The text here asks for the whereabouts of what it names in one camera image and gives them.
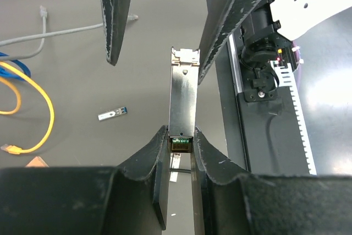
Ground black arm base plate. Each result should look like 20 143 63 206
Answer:
216 35 310 175

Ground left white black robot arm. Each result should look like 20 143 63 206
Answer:
101 0 351 80

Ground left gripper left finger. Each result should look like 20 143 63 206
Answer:
100 0 131 66

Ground silver SFP transceiver module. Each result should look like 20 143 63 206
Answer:
168 47 200 153

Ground blue ethernet cable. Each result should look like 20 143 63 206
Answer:
0 52 31 82

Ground grey ethernet cable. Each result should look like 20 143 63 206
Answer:
0 13 139 48
0 5 49 61

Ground wooden board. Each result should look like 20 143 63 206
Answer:
25 156 49 167

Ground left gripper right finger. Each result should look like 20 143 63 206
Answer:
198 0 261 84

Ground white slotted cable duct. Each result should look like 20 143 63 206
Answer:
271 61 317 175

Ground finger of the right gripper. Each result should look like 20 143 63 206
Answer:
191 129 351 234
1 126 168 234

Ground yellow ethernet cable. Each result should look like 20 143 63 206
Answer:
0 61 56 155

